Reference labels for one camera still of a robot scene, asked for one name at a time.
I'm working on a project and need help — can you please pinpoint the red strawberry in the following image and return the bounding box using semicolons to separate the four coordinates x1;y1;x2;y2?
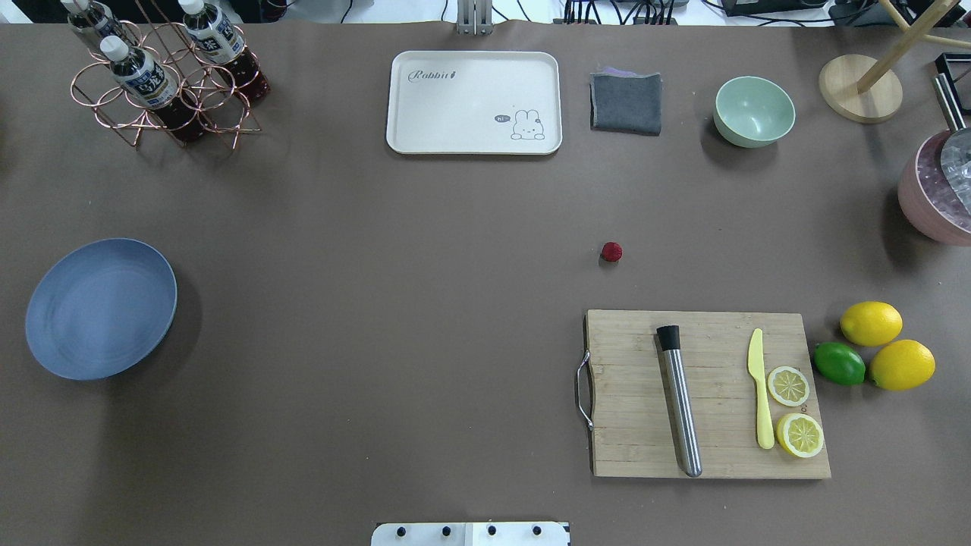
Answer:
600;241;624;263

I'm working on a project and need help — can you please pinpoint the blue round plate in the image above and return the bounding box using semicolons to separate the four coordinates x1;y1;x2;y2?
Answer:
25;238;179;381

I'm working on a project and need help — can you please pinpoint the cream rabbit tray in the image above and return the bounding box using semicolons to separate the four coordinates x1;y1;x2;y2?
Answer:
385;51;563;155

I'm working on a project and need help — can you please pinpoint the steel muddler black tip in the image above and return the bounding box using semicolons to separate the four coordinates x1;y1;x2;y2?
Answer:
656;325;703;478

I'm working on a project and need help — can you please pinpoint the wooden cutting board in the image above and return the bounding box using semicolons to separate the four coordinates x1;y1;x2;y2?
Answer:
585;309;831;480

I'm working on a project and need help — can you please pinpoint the grey folded cloth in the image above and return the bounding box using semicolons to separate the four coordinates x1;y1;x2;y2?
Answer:
589;67;663;136

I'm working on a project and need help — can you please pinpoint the mint green bowl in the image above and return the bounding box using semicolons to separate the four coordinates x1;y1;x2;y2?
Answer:
713;76;797;149

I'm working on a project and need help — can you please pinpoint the yellow plastic knife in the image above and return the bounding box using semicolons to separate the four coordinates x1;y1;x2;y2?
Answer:
746;328;775;450

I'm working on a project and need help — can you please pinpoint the lemon half upper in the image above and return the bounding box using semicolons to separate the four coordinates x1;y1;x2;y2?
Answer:
766;366;811;407

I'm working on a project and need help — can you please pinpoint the lemon half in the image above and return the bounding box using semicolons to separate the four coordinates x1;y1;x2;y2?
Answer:
775;413;825;457
766;366;811;407

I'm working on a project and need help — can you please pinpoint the lemon half lower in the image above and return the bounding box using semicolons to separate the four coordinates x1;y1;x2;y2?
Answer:
775;413;825;457

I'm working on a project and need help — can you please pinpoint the dark drink bottle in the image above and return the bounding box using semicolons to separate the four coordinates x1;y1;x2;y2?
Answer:
100;36;206;143
60;0;139;57
179;1;270;103

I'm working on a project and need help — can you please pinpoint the green lime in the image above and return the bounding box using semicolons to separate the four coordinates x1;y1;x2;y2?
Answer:
812;342;866;386

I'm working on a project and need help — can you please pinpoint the yellow lemon upper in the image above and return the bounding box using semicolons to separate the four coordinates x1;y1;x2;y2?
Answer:
839;301;903;347

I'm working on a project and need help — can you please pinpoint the yellow lemon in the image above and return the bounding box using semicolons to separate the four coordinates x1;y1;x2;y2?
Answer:
839;301;903;347
869;340;936;391

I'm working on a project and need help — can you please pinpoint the dark drink bottle front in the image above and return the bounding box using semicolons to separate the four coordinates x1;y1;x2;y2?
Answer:
100;36;206;143

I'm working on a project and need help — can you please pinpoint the yellow lemon lower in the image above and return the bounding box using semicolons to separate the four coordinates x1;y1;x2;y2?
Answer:
869;340;936;391

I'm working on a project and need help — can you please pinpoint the pink ice bowl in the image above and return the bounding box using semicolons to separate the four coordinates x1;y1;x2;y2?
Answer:
897;129;970;246

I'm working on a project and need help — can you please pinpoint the metal ice scoop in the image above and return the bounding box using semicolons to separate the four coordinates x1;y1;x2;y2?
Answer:
934;73;970;213

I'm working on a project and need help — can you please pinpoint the black glass rack tray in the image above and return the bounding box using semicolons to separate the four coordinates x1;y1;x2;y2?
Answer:
934;52;970;108

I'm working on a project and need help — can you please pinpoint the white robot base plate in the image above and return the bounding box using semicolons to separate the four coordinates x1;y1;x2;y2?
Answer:
370;521;572;545

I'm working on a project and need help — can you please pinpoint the copper wire bottle rack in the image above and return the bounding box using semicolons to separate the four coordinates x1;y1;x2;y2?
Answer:
66;1;270;149

